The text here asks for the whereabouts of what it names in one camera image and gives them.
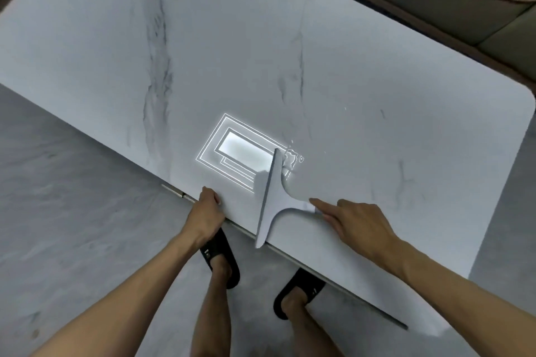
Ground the person's right hand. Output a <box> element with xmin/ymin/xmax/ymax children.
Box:
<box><xmin>309</xmin><ymin>198</ymin><xmax>403</xmax><ymax>266</ymax></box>

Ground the person's left hand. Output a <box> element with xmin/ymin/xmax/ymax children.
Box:
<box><xmin>186</xmin><ymin>186</ymin><xmax>225</xmax><ymax>247</ymax></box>

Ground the white squeegee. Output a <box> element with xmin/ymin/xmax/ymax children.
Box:
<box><xmin>255</xmin><ymin>148</ymin><xmax>317</xmax><ymax>249</ymax></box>

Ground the person's right forearm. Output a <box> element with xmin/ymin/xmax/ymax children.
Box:
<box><xmin>387</xmin><ymin>239</ymin><xmax>536</xmax><ymax>354</ymax></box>

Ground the person's left forearm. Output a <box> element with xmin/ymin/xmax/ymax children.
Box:
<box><xmin>28</xmin><ymin>230</ymin><xmax>207</xmax><ymax>357</ymax></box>

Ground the metal table hinge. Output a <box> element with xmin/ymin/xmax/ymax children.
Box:
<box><xmin>162</xmin><ymin>184</ymin><xmax>197</xmax><ymax>204</ymax></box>

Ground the black slipper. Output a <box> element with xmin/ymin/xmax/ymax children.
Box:
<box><xmin>273</xmin><ymin>268</ymin><xmax>327</xmax><ymax>321</ymax></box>
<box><xmin>199</xmin><ymin>227</ymin><xmax>241</xmax><ymax>290</ymax></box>

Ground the water puddle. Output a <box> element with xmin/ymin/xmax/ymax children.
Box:
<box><xmin>283</xmin><ymin>144</ymin><xmax>305</xmax><ymax>180</ymax></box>

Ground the person's left leg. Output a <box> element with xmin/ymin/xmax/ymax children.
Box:
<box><xmin>195</xmin><ymin>260</ymin><xmax>234</xmax><ymax>357</ymax></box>

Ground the person's leg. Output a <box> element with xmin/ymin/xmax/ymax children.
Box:
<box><xmin>281</xmin><ymin>288</ymin><xmax>336</xmax><ymax>357</ymax></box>
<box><xmin>195</xmin><ymin>260</ymin><xmax>234</xmax><ymax>357</ymax></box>

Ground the person's right leg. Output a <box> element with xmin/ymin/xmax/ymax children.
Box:
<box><xmin>281</xmin><ymin>288</ymin><xmax>336</xmax><ymax>357</ymax></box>

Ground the olive brown sofa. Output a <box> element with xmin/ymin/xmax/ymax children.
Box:
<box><xmin>256</xmin><ymin>0</ymin><xmax>536</xmax><ymax>86</ymax></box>

